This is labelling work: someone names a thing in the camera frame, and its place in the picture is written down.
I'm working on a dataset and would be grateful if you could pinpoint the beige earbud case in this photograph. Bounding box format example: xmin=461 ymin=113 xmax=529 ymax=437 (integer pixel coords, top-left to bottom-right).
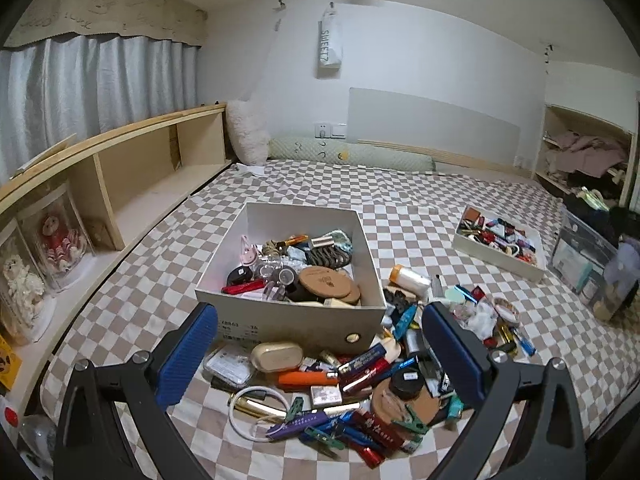
xmin=250 ymin=341 xmax=304 ymax=373

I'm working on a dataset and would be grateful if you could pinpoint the wooden bedside shelf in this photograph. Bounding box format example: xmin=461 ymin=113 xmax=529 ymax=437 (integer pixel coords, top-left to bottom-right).
xmin=0 ymin=102 xmax=236 ymax=411

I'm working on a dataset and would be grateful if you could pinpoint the black round jar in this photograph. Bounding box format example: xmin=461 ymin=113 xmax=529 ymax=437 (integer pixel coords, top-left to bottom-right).
xmin=389 ymin=369 xmax=426 ymax=401

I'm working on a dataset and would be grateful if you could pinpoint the clear plastic case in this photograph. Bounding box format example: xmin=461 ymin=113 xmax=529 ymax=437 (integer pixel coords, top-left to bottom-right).
xmin=204 ymin=347 xmax=257 ymax=383

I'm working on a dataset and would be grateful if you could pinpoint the green white packet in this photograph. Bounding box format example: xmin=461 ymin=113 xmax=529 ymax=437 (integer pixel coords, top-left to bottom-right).
xmin=575 ymin=187 xmax=611 ymax=213

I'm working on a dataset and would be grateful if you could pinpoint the white hanging paper bag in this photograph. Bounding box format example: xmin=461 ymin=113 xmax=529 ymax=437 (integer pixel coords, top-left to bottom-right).
xmin=316 ymin=5 xmax=343 ymax=80

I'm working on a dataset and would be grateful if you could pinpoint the white shallow box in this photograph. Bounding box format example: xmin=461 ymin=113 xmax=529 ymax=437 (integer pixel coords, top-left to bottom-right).
xmin=451 ymin=205 xmax=548 ymax=282

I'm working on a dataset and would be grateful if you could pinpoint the grey curtain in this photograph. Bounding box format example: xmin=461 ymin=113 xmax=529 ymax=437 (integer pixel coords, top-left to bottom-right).
xmin=0 ymin=35 xmax=201 ymax=176

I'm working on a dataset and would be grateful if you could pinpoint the yellow black box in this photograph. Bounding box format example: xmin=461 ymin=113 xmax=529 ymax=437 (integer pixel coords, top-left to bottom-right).
xmin=0 ymin=335 xmax=23 ymax=391

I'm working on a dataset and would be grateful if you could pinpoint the white shoe box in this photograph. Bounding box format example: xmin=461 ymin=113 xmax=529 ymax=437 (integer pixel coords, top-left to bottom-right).
xmin=194 ymin=202 xmax=388 ymax=357

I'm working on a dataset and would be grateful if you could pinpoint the white dress doll box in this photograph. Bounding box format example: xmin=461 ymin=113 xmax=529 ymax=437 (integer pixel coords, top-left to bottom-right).
xmin=0 ymin=220 xmax=56 ymax=346

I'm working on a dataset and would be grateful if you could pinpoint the black cloth bag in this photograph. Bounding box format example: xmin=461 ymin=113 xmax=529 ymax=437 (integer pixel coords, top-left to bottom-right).
xmin=562 ymin=195 xmax=631 ymax=241

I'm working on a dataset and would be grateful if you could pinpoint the beige checked bed sheet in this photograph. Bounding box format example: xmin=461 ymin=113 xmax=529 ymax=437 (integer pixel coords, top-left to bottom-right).
xmin=40 ymin=157 xmax=640 ymax=480

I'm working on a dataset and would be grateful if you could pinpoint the brown round lid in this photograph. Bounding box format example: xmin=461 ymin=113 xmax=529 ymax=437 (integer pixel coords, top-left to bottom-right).
xmin=298 ymin=266 xmax=351 ymax=297

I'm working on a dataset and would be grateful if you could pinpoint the navy printed lighter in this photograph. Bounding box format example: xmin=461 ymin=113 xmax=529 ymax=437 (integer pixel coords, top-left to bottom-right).
xmin=337 ymin=347 xmax=388 ymax=378

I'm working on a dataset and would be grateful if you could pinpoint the red dress doll box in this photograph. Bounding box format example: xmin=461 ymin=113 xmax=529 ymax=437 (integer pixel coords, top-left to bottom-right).
xmin=17 ymin=185 xmax=96 ymax=291

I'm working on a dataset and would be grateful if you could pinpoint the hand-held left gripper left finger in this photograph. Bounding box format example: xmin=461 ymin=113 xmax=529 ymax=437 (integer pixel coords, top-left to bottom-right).
xmin=54 ymin=302 xmax=220 ymax=480

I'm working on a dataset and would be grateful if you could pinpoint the black cylinder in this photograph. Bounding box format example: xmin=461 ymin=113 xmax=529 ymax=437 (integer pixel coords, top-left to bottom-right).
xmin=287 ymin=280 xmax=321 ymax=303

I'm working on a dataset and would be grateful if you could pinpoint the clear plastic storage bin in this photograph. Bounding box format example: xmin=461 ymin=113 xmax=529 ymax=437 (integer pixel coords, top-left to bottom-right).
xmin=550 ymin=205 xmax=636 ymax=321

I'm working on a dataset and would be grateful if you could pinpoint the wooden wardrobe shelf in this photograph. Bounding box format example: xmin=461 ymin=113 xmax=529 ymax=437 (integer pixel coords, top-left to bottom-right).
xmin=532 ymin=104 xmax=640 ymax=211

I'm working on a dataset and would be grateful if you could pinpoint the mint round compact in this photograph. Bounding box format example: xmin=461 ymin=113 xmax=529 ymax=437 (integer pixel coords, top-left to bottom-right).
xmin=442 ymin=287 xmax=466 ymax=313

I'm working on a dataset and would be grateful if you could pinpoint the beige envelope box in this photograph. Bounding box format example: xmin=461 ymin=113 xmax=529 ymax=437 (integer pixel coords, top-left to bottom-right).
xmin=90 ymin=220 xmax=118 ymax=251

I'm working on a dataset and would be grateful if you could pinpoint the white plastic bag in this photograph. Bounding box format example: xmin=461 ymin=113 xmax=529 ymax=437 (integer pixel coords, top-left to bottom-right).
xmin=462 ymin=305 xmax=501 ymax=341

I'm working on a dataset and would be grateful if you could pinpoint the white fluffy pillow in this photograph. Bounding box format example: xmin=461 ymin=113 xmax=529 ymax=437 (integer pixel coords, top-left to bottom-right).
xmin=226 ymin=100 xmax=272 ymax=165

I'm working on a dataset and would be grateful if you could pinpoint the black claw clip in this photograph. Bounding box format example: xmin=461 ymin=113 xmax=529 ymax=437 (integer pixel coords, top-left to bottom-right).
xmin=306 ymin=245 xmax=353 ymax=268

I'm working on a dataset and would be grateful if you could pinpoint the cork coaster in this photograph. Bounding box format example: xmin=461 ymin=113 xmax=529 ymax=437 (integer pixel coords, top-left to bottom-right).
xmin=371 ymin=377 xmax=453 ymax=428

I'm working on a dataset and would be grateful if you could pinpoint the blue white packet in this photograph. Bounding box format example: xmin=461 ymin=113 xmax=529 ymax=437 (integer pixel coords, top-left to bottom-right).
xmin=392 ymin=304 xmax=418 ymax=341

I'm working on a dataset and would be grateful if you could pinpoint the pink clothes pile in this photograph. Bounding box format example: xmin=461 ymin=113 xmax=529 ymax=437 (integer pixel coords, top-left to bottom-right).
xmin=544 ymin=130 xmax=628 ymax=177

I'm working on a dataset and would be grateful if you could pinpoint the red lighter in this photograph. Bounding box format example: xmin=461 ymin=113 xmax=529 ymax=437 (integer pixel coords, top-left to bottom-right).
xmin=221 ymin=280 xmax=266 ymax=296

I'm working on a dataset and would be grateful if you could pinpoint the clear glass bulb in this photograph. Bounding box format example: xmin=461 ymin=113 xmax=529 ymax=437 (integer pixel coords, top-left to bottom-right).
xmin=20 ymin=412 xmax=56 ymax=461

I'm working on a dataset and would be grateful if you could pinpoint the gold comb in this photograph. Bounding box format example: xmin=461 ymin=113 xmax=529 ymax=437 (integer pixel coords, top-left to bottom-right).
xmin=229 ymin=394 xmax=288 ymax=421

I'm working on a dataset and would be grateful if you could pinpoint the green long bolster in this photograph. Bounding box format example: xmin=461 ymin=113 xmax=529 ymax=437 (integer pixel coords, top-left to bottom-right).
xmin=267 ymin=136 xmax=437 ymax=173

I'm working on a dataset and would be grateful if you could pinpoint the white bottle orange cap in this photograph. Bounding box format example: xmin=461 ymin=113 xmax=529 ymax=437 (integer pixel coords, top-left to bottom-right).
xmin=390 ymin=265 xmax=432 ymax=296

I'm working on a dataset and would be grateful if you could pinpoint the heap of lighters and trinkets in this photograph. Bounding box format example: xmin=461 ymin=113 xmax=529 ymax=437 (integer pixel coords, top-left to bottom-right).
xmin=460 ymin=210 xmax=543 ymax=263

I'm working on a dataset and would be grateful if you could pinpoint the white ring cable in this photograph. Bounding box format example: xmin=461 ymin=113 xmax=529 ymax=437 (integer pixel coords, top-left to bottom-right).
xmin=227 ymin=385 xmax=291 ymax=442

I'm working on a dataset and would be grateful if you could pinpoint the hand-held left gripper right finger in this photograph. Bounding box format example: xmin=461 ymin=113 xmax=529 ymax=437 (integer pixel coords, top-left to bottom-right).
xmin=421 ymin=301 xmax=584 ymax=480

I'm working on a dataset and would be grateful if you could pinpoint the clear eyelash curler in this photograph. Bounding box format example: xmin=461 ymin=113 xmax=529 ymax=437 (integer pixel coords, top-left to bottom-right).
xmin=254 ymin=254 xmax=296 ymax=303

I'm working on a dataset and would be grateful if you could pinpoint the brown cardboard piece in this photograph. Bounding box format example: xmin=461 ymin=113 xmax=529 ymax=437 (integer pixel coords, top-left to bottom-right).
xmin=167 ymin=125 xmax=181 ymax=171

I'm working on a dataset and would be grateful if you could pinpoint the small white box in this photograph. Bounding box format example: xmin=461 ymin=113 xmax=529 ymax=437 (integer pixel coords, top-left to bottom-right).
xmin=310 ymin=384 xmax=343 ymax=406

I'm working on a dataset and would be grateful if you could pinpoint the beige cartoon valance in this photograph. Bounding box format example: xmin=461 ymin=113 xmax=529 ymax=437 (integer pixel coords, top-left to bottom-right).
xmin=2 ymin=0 xmax=208 ymax=51

